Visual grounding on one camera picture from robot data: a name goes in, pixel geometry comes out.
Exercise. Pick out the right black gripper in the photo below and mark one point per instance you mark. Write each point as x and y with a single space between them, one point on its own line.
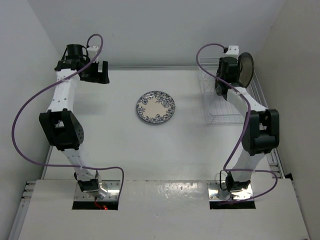
220 63

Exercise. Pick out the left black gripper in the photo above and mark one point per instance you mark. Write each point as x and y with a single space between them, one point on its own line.
98 77

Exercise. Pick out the grey rim plate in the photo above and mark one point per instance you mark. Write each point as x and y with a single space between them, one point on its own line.
247 66

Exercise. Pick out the brown striped rim plate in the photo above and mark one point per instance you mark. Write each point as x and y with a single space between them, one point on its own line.
221 87

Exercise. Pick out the blue floral plate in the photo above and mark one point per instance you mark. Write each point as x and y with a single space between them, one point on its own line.
155 107

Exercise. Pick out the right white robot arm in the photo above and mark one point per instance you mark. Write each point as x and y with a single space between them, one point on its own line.
261 129

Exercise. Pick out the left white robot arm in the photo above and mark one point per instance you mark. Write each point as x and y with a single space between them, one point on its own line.
61 127

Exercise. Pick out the white front board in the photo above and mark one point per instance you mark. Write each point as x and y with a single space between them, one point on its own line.
159 210

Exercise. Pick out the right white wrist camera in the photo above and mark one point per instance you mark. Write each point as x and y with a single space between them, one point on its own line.
231 51

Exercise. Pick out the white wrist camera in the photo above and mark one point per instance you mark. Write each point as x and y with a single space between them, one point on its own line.
92 51
231 51

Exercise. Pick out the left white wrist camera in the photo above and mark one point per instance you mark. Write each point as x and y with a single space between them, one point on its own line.
92 51

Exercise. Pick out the white wire dish rack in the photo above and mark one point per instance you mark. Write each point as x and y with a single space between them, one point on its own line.
217 110

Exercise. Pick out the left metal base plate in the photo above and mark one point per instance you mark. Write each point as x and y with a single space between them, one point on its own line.
109 192

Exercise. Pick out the metal base plate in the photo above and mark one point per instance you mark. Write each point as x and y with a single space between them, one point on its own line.
217 192
109 192

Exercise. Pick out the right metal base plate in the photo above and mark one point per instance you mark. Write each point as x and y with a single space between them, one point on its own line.
217 192

